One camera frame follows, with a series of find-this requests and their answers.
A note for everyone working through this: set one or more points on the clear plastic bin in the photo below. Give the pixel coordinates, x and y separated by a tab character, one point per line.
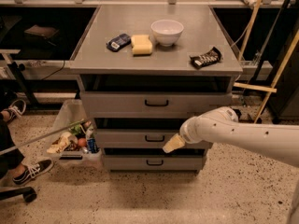
72	111

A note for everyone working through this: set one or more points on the tan snack bag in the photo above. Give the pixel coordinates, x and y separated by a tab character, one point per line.
59	146

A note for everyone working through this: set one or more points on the blue snack packet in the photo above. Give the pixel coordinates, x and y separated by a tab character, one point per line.
119	42

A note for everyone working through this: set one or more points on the dark box under shelf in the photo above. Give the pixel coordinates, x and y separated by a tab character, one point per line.
40	33

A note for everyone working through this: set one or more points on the grey top drawer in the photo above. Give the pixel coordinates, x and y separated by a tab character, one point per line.
166	105

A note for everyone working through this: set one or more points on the grey metal pole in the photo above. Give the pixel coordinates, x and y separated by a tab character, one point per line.
29	142

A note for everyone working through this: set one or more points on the black chair base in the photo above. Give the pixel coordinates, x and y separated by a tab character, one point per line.
28	193

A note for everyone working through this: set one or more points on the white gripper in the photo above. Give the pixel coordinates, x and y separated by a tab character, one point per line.
186	133

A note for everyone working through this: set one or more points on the grey drawer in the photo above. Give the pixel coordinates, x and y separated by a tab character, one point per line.
166	105
133	138
135	163

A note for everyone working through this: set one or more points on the grey bottom drawer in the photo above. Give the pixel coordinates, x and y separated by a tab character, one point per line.
135	163

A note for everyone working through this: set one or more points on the black sneaker near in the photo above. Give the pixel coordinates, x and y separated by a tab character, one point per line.
23	174

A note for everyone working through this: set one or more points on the black candy bar wrapper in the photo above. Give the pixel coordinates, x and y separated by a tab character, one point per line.
207	59

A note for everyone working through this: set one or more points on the white bowl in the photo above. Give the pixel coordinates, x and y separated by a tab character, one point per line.
167	32

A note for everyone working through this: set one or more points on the wooden stick frame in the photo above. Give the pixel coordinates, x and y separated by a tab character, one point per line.
258	60

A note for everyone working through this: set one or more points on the black sneaker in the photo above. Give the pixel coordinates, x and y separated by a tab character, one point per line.
23	174
15	110

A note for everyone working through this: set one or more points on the blue soda can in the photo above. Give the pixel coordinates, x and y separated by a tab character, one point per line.
91	145

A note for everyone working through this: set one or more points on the grey drawer cabinet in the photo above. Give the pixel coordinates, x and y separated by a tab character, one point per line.
167	69

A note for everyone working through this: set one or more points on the red apple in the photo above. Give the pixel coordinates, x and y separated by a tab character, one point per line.
82	142

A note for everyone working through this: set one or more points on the yellow sponge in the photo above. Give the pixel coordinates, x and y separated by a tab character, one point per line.
141	45

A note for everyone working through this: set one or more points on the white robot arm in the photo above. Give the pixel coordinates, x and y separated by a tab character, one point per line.
222	125

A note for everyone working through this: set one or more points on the black sneaker far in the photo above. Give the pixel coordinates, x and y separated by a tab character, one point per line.
15	110

